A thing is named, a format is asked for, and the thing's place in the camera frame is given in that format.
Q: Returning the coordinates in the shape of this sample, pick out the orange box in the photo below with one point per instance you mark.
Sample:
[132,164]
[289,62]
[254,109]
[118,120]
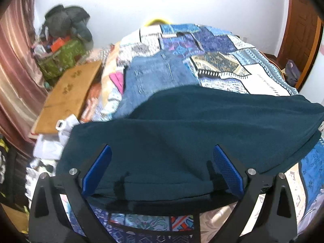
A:
[57,45]

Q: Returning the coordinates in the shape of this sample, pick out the wooden lap desk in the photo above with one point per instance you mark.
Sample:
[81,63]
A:
[68,93]

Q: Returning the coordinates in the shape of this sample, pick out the green fabric storage box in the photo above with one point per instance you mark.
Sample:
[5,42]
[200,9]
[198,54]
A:
[60,58]

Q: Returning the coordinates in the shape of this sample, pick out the blue patchwork blanket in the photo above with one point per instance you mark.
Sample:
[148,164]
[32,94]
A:
[222,55]

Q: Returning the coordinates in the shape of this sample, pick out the purple bag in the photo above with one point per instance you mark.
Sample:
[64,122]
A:
[292,73]

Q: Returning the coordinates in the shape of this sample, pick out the blue jeans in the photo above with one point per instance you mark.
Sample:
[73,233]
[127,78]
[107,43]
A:
[154,78]

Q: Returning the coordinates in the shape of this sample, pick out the yellow curved headboard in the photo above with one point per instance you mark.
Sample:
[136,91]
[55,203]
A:
[156,21]

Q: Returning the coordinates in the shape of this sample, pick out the pink striped curtain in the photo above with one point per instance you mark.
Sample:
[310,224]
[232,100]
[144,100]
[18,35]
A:
[15,68]

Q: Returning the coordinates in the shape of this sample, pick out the pink cloth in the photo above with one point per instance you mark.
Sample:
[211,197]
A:
[117,79]

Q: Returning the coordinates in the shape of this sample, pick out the orange striped quilt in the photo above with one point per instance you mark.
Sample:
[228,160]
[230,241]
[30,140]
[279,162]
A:
[106,81]

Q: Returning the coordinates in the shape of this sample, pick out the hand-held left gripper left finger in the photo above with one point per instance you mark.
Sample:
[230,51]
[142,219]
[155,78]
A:
[97,172]

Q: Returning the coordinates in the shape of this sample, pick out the brown wooden door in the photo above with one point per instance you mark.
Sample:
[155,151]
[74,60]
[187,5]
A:
[300,30]

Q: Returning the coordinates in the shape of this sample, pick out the pile of dark clothes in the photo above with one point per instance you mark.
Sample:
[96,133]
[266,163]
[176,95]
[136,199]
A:
[68,21]

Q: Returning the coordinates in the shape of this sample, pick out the dark teal pants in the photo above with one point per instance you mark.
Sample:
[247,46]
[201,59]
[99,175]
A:
[182,136]

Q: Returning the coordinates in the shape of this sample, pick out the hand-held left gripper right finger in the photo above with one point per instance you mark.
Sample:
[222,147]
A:
[227,172]

